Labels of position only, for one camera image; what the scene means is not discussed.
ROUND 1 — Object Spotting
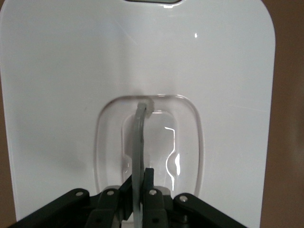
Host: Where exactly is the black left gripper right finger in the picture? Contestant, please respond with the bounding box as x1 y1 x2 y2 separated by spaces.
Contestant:
142 167 247 228

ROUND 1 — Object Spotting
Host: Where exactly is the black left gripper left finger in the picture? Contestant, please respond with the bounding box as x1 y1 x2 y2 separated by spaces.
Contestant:
9 175 134 228

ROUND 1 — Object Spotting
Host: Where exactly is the grey lid handle strap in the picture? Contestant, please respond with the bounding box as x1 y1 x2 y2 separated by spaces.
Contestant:
132 101 155 228

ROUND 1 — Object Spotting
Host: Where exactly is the white plastic box lid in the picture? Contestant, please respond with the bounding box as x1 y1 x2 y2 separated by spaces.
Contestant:
0 0 278 228

